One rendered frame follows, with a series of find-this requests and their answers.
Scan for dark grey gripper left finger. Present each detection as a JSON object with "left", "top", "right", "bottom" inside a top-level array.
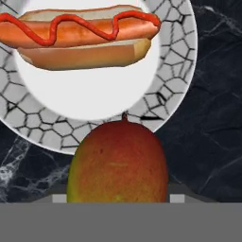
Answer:
[{"left": 33, "top": 183, "right": 71, "bottom": 204}]

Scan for hot dog with ketchup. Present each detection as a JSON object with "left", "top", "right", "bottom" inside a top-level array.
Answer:
[{"left": 0, "top": 4, "right": 163, "bottom": 72}]

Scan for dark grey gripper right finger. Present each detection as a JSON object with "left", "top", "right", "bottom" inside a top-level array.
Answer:
[{"left": 166, "top": 182, "right": 216, "bottom": 204}]

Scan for red and green mango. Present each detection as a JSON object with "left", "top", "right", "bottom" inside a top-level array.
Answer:
[{"left": 66, "top": 112, "right": 169, "bottom": 204}]

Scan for white plate with black cracks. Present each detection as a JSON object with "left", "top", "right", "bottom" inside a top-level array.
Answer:
[{"left": 0, "top": 0, "right": 199, "bottom": 156}]

